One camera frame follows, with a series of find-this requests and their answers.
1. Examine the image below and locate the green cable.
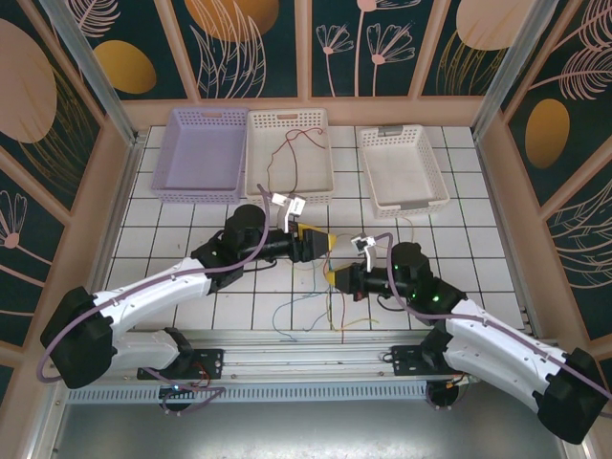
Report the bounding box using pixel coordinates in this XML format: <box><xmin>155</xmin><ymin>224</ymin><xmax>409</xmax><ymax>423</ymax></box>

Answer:
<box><xmin>305</xmin><ymin>260</ymin><xmax>336</xmax><ymax>332</ymax></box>

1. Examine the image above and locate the light blue cable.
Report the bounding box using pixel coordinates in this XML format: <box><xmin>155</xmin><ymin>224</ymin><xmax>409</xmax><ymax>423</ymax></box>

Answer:
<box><xmin>291</xmin><ymin>281</ymin><xmax>336</xmax><ymax>307</ymax></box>

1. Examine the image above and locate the orange cable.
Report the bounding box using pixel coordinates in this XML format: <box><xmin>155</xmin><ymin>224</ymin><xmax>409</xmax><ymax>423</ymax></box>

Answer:
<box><xmin>322</xmin><ymin>257</ymin><xmax>379</xmax><ymax>344</ymax></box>

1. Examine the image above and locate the large white plastic basket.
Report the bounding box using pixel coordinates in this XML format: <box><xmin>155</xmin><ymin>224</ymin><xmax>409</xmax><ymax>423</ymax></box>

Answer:
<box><xmin>244</xmin><ymin>107</ymin><xmax>336</xmax><ymax>207</ymax></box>

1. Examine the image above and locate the dark blue cable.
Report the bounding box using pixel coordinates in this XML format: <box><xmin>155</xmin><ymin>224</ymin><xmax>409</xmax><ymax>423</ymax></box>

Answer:
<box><xmin>272</xmin><ymin>286</ymin><xmax>336</xmax><ymax>344</ymax></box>

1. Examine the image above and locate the purple plastic basket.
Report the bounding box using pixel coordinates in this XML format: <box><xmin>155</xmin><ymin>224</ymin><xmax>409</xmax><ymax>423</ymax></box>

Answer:
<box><xmin>151</xmin><ymin>107</ymin><xmax>250</xmax><ymax>205</ymax></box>

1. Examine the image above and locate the small white plastic basket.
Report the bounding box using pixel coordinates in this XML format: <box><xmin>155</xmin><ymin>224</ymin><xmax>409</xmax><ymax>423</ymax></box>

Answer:
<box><xmin>357</xmin><ymin>124</ymin><xmax>450</xmax><ymax>220</ymax></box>

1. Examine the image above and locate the grey metal panel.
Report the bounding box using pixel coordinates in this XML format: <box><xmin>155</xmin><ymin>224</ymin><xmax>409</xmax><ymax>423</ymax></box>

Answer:
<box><xmin>28</xmin><ymin>382</ymin><xmax>589</xmax><ymax>459</ymax></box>

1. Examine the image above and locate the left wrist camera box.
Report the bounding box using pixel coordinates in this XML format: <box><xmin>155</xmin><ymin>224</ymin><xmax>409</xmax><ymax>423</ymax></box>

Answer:
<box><xmin>270</xmin><ymin>192</ymin><xmax>307</xmax><ymax>235</ymax></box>

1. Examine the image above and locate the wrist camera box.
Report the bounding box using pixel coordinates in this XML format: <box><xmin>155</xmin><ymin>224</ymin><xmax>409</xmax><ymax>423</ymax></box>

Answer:
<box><xmin>270</xmin><ymin>192</ymin><xmax>307</xmax><ymax>235</ymax></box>
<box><xmin>350</xmin><ymin>232</ymin><xmax>379</xmax><ymax>272</ymax></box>

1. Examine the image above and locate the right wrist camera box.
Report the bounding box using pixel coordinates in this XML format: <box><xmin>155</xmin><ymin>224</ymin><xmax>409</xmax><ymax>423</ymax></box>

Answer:
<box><xmin>350</xmin><ymin>232</ymin><xmax>379</xmax><ymax>272</ymax></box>

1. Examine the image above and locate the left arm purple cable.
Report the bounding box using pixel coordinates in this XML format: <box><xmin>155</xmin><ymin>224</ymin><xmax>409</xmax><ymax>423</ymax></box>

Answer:
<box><xmin>36</xmin><ymin>183</ymin><xmax>227</xmax><ymax>416</ymax></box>

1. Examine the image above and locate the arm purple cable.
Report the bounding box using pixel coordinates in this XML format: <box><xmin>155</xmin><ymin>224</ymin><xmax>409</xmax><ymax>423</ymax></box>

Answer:
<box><xmin>36</xmin><ymin>183</ymin><xmax>227</xmax><ymax>416</ymax></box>
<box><xmin>372</xmin><ymin>232</ymin><xmax>612</xmax><ymax>411</ymax></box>

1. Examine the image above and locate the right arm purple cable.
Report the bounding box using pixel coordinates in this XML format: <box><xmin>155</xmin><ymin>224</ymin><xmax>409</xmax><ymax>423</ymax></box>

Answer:
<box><xmin>372</xmin><ymin>232</ymin><xmax>612</xmax><ymax>411</ymax></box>

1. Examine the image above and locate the aluminium mounting rail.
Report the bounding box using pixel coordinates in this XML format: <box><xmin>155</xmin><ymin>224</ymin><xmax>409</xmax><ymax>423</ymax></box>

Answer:
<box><xmin>45</xmin><ymin>329</ymin><xmax>570</xmax><ymax>383</ymax></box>

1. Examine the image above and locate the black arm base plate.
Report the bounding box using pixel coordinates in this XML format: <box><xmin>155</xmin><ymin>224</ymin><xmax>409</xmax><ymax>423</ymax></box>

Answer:
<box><xmin>390</xmin><ymin>344</ymin><xmax>431</xmax><ymax>379</ymax></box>
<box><xmin>137</xmin><ymin>347</ymin><xmax>226</xmax><ymax>382</ymax></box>

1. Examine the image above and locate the aluminium side rail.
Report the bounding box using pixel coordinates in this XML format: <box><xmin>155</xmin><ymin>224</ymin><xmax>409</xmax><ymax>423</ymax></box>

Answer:
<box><xmin>98</xmin><ymin>132</ymin><xmax>144</xmax><ymax>288</ymax></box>
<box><xmin>471</xmin><ymin>127</ymin><xmax>536</xmax><ymax>340</ymax></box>

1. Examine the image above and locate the perforated metal cable tray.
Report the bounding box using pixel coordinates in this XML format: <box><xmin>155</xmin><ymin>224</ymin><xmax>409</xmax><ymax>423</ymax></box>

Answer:
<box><xmin>66</xmin><ymin>385</ymin><xmax>431</xmax><ymax>403</ymax></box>

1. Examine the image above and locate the aluminium frame post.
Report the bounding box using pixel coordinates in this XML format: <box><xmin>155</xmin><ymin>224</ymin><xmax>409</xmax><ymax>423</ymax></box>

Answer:
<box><xmin>37</xmin><ymin>0</ymin><xmax>140</xmax><ymax>147</ymax></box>
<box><xmin>470</xmin><ymin>0</ymin><xmax>549</xmax><ymax>140</ymax></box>

